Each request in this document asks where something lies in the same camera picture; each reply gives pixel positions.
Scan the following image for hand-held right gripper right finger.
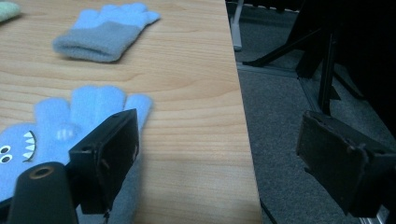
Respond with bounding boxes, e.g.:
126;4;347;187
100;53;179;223
295;109;396;218

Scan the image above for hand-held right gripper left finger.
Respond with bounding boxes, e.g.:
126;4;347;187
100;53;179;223
66;108;140;216

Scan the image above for blue glove with face print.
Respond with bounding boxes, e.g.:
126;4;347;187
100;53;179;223
0;85;154;224

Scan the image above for plain blue glove grey cuff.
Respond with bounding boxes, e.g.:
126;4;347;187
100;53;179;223
51;2;162;63

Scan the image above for green knit glove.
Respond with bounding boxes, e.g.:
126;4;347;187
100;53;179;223
0;1;22;23

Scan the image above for black tripod stand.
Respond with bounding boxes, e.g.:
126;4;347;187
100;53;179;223
242;0;366;117

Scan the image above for white desk frame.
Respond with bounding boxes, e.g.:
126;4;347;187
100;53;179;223
229;0;245;52

